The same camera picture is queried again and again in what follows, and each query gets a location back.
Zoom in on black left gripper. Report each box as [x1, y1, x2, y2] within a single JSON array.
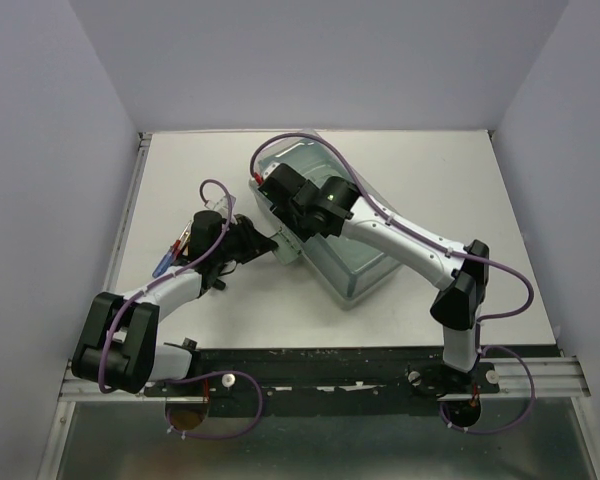
[[213, 215, 279, 265]]

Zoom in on green plastic tool box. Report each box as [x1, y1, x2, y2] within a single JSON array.
[[250, 130, 401, 308]]

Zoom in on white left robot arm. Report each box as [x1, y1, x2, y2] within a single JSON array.
[[71, 210, 277, 395]]

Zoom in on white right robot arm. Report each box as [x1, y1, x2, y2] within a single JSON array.
[[258, 164, 489, 392]]

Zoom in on small steel claw hammer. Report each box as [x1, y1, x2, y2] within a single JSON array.
[[210, 272, 229, 291]]

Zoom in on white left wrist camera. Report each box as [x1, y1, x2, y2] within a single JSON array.
[[204, 195, 236, 216]]

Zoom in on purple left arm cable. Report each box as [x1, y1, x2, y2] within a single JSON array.
[[97, 179, 236, 394]]

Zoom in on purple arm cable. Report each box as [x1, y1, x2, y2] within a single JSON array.
[[249, 131, 538, 438], [97, 179, 236, 394]]

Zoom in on blue handled screwdriver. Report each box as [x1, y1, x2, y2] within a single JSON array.
[[151, 249, 173, 279]]

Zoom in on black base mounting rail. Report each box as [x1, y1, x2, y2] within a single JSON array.
[[144, 347, 499, 418]]

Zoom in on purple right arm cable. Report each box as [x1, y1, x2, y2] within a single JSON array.
[[249, 131, 538, 438]]

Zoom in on aluminium frame rail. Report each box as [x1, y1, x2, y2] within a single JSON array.
[[481, 357, 591, 399]]

